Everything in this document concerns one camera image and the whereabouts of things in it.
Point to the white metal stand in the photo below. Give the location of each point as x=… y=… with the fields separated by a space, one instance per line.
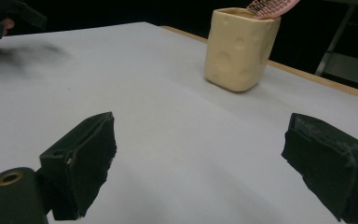
x=351 y=65

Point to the cream square holder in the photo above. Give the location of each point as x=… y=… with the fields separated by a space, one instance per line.
x=239 y=56

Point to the pink hairbrush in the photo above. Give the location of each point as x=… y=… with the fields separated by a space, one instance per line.
x=270 y=7

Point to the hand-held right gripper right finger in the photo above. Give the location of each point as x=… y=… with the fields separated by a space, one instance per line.
x=332 y=161

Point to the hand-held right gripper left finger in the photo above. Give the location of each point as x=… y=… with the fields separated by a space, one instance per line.
x=80 y=161

